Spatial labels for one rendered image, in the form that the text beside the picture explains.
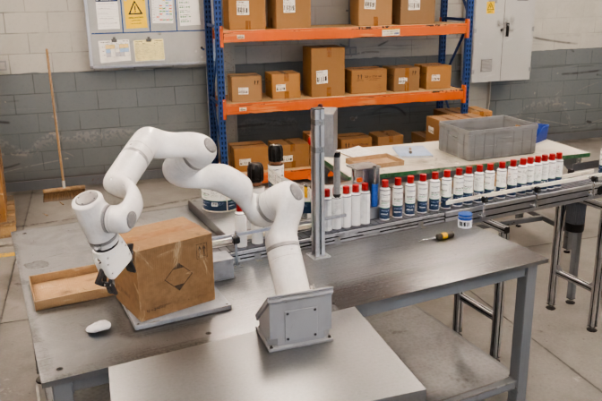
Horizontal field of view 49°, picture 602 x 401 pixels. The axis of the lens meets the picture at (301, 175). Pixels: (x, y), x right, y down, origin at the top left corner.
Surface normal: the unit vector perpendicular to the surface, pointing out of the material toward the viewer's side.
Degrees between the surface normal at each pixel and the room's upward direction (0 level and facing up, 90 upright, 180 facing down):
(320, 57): 89
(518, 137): 89
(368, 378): 0
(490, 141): 90
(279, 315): 90
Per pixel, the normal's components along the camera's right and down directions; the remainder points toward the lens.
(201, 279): 0.59, 0.21
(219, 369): -0.01, -0.96
